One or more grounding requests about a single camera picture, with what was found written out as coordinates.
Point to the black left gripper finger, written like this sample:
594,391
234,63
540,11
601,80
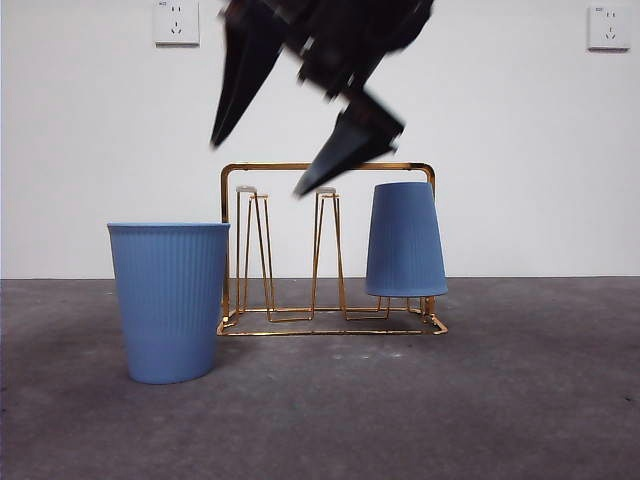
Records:
242,75

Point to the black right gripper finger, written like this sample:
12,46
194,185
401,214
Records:
350,145

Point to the blue ribbed plastic cup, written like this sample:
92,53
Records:
405,250
169,300

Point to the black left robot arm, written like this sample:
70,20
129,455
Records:
350,30

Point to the white wall socket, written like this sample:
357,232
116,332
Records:
608,27
176,22

